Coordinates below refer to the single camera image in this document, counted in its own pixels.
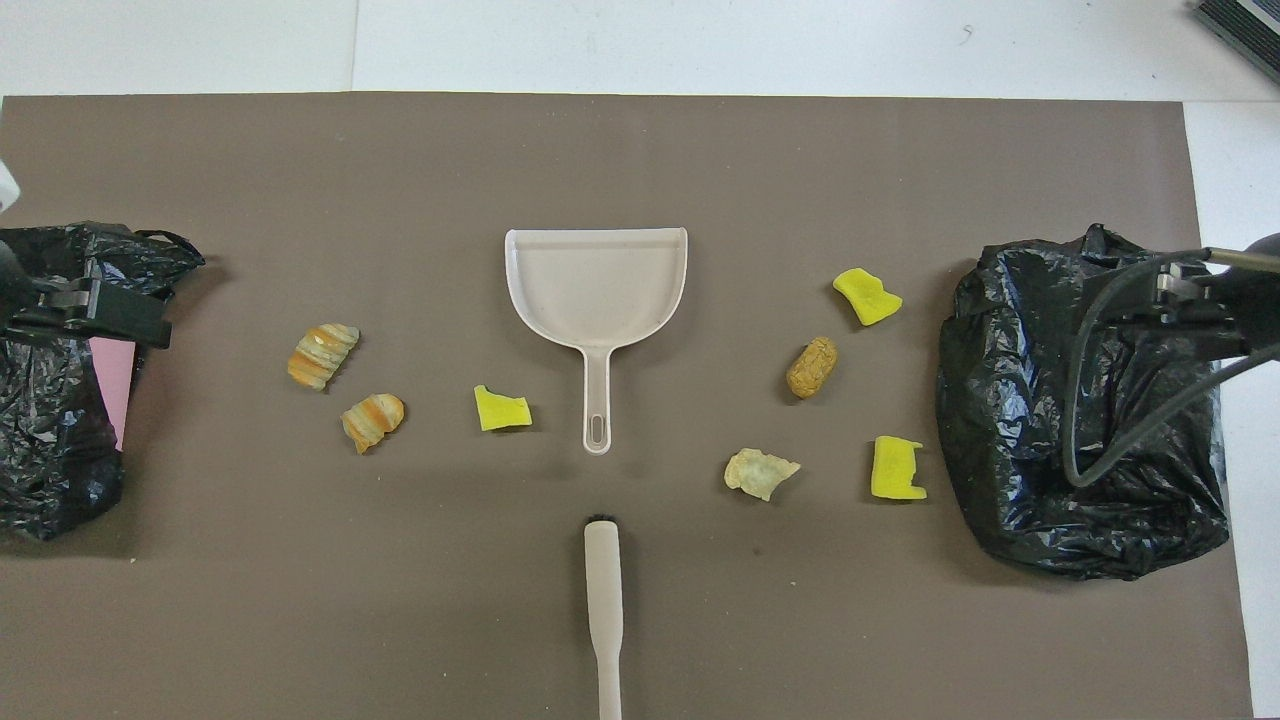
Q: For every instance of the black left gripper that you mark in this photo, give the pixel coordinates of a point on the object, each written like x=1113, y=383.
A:
x=25, y=300

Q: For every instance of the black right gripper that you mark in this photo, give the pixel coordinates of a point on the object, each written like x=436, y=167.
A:
x=1262, y=300

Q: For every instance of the large striped croissant piece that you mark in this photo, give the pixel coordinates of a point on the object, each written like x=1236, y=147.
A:
x=322, y=356

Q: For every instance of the small orange croissant piece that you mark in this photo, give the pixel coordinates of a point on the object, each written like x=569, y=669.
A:
x=372, y=422

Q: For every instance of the yellow sponge piece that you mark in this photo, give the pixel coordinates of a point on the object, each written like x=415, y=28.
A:
x=893, y=468
x=866, y=297
x=498, y=410

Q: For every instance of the brown bread roll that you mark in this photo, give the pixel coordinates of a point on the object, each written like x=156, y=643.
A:
x=812, y=367

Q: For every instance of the beige plastic dustpan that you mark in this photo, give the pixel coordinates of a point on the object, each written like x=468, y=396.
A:
x=595, y=290

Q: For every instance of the beige hand brush black bristles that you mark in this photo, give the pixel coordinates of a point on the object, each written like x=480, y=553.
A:
x=603, y=570

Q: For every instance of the black bag bin with card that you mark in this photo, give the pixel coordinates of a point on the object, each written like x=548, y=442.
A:
x=50, y=450

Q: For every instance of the black trash bag bin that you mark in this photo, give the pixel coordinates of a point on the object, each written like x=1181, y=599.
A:
x=1010, y=400

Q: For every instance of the pink card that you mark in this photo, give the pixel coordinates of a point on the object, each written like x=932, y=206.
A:
x=112, y=390

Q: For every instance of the dark ribbed device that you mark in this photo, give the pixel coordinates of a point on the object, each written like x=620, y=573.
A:
x=1245, y=28

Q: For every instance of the brown table mat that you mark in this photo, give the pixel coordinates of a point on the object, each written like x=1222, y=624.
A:
x=400, y=150

